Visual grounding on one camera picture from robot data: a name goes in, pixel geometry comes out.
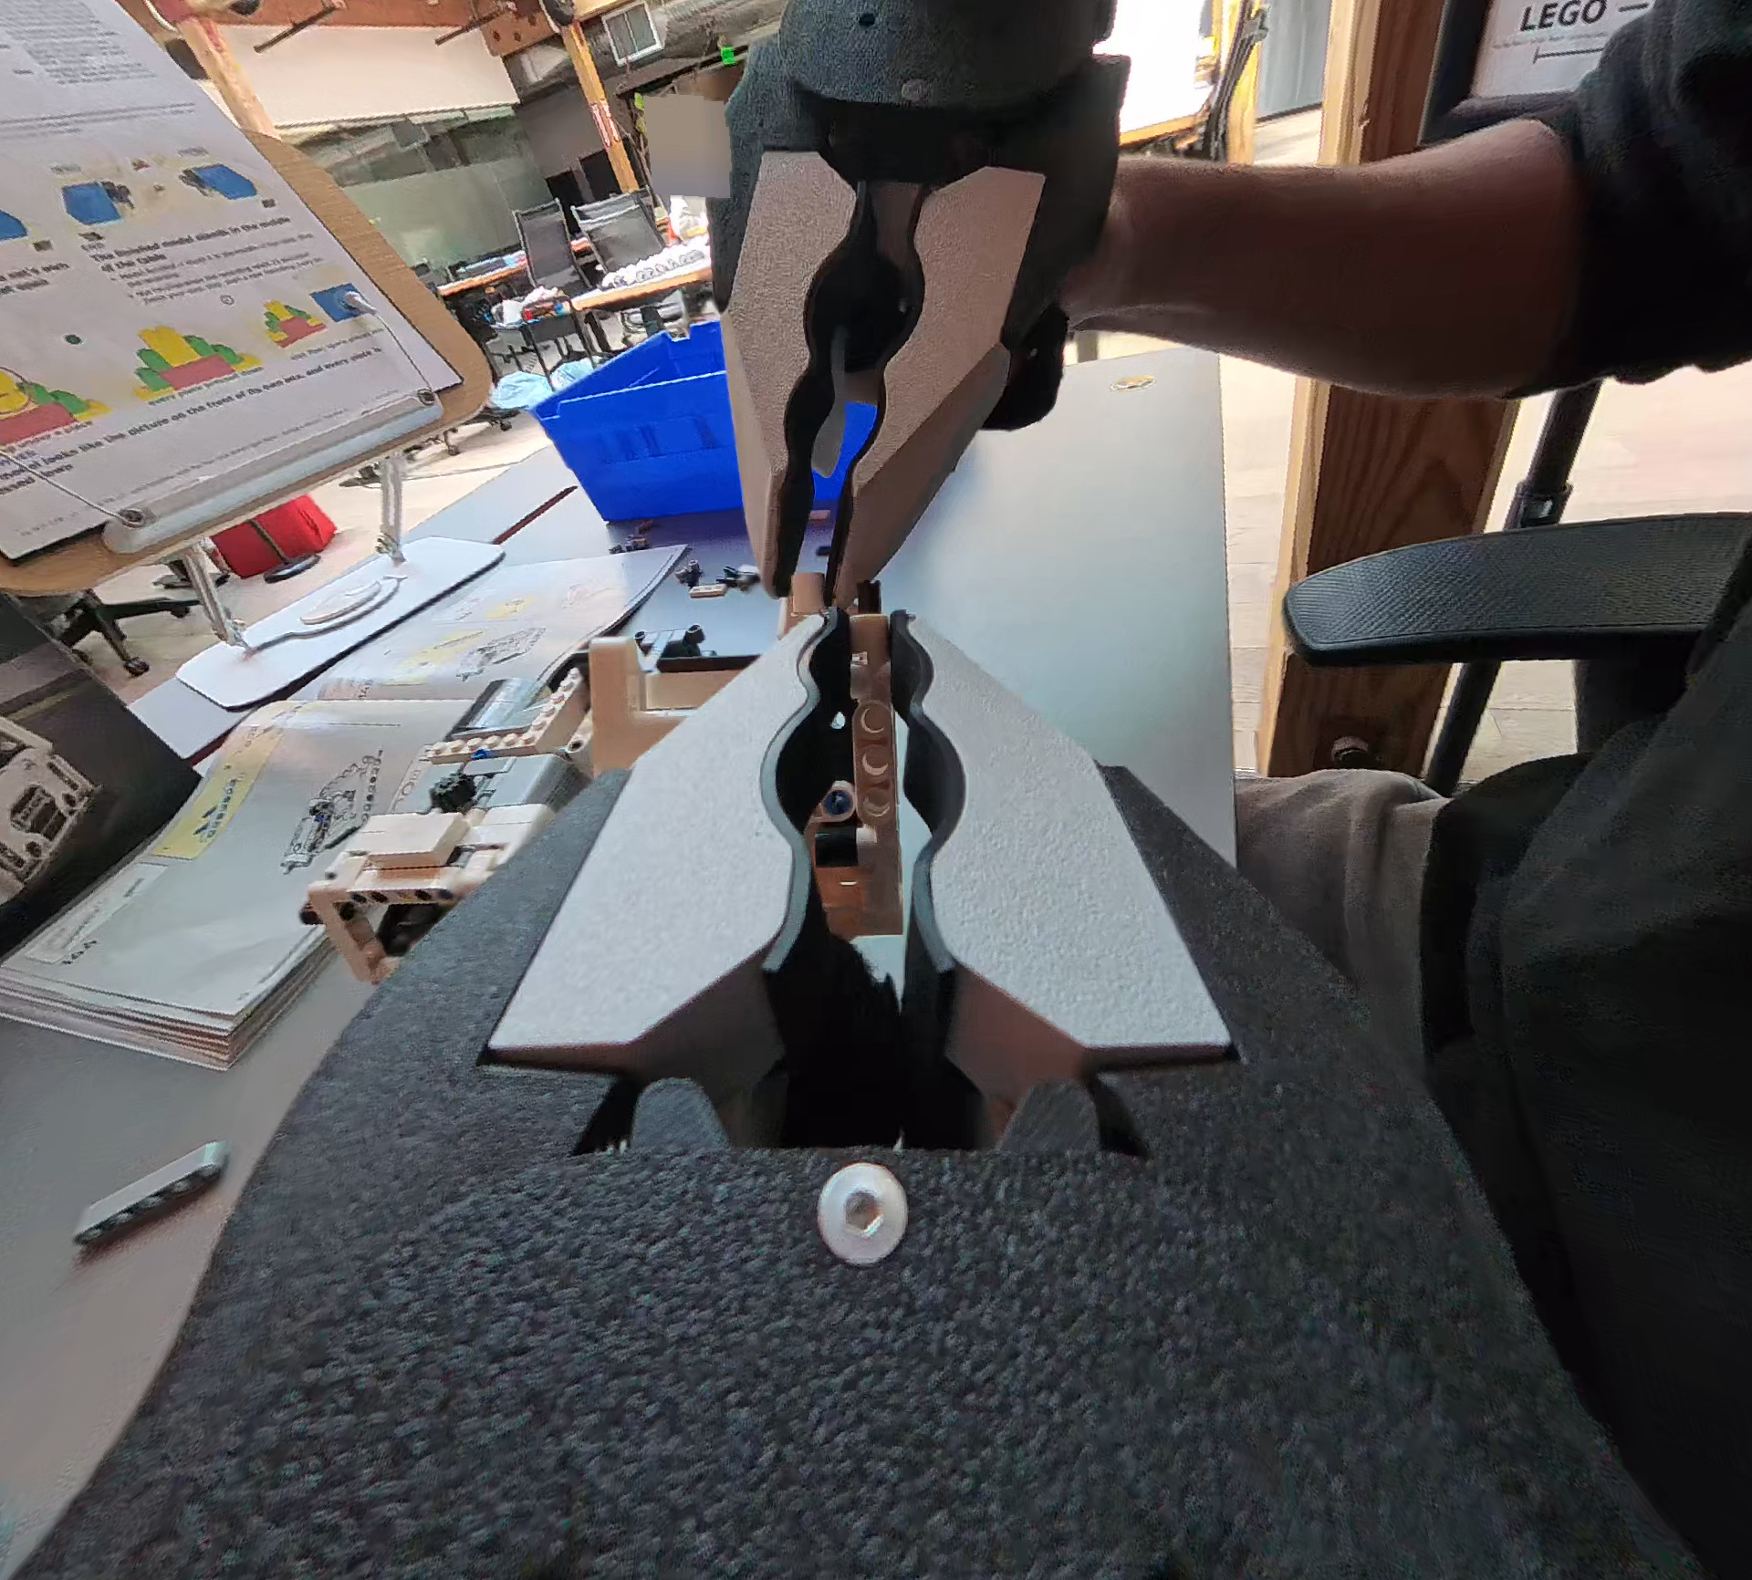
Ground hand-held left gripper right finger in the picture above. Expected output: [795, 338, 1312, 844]
[888, 607, 1236, 1148]

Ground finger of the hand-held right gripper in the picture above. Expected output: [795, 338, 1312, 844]
[831, 167, 1053, 616]
[722, 145, 885, 599]

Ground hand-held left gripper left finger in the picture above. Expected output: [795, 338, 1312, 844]
[486, 607, 863, 1148]

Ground small white lego subassembly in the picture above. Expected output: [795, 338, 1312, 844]
[587, 574, 909, 940]

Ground person's right forearm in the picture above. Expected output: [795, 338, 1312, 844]
[1060, 0, 1752, 398]

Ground partly built lego truck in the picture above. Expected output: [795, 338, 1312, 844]
[300, 668, 604, 985]

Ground scattered small lego pieces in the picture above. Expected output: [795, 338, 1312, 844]
[609, 524, 761, 599]

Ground open lego instruction booklet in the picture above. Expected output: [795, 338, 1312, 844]
[0, 547, 688, 1067]

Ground grey lego beam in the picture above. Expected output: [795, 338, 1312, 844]
[74, 1142, 234, 1249]

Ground black lego box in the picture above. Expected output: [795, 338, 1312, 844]
[0, 594, 202, 953]

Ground black mesh office chair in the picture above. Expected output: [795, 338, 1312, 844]
[514, 199, 592, 303]
[575, 190, 668, 273]

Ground blue plastic bin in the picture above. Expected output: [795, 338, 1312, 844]
[531, 320, 878, 524]

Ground person's grey pants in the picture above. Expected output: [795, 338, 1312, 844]
[1236, 769, 1453, 1062]

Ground instruction sheet on stand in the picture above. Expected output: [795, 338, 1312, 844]
[0, 0, 507, 712]

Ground black office chair armrest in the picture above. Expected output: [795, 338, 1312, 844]
[1286, 381, 1752, 794]

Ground red bag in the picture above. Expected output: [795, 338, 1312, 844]
[210, 495, 338, 583]

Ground person's black shirt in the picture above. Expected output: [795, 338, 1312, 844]
[1423, 376, 1752, 1580]

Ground printed instruction sheet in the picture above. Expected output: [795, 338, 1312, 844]
[0, 0, 459, 561]

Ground wooden post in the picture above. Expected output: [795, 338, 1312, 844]
[1260, 0, 1525, 776]

